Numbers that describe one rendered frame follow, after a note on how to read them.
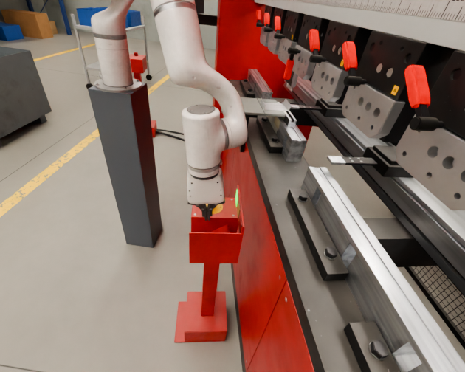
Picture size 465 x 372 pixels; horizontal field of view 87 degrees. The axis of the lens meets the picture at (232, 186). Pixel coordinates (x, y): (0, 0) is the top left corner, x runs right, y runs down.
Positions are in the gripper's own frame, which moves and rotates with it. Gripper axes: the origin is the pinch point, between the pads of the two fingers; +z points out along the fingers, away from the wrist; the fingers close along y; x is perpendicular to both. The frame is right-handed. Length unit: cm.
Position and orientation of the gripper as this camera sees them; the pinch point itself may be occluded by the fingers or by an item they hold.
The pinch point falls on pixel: (207, 212)
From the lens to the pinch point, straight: 74.1
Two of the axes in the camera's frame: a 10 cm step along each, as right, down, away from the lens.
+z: -0.2, 7.8, 6.2
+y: -10.0, 0.3, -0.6
